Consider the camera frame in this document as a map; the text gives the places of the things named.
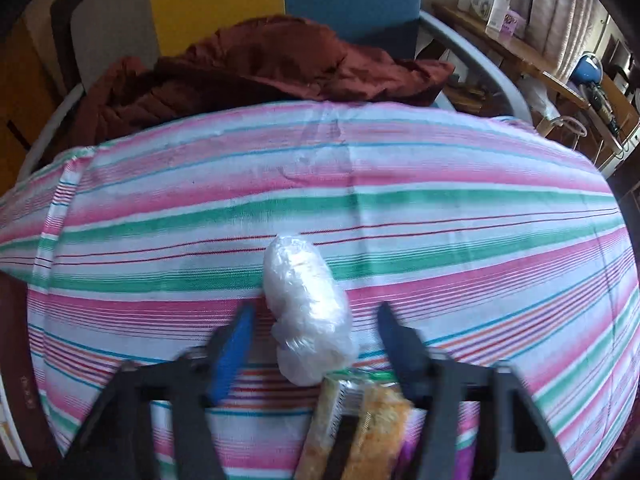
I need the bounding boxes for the green snack bar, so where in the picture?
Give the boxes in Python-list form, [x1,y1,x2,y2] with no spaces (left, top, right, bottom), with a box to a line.
[294,370,412,480]

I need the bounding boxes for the white plastic-wrapped bundle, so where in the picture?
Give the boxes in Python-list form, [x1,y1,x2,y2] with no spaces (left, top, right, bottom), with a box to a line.
[262,235,359,387]

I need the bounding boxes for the purple wrapped candy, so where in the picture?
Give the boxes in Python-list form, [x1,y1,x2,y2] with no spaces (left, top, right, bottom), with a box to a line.
[393,440,475,479]

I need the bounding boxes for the striped bed sheet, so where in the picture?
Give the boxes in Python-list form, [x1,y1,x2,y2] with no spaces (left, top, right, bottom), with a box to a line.
[1,102,639,479]

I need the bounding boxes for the wooden desk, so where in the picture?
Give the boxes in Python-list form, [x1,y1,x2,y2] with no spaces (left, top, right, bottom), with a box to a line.
[433,3,639,158]

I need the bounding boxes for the wooden wardrobe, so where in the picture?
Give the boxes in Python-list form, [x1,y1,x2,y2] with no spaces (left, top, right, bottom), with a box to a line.
[0,18,60,194]

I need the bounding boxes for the maroon cloth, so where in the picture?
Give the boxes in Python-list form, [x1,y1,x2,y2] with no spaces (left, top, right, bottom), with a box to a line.
[61,15,454,150]

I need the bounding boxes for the patterned curtain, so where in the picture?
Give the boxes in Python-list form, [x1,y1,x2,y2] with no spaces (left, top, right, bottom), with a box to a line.
[525,0,604,82]

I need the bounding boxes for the tricolour armchair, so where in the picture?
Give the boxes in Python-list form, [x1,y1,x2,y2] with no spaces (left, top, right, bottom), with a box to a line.
[17,0,532,180]

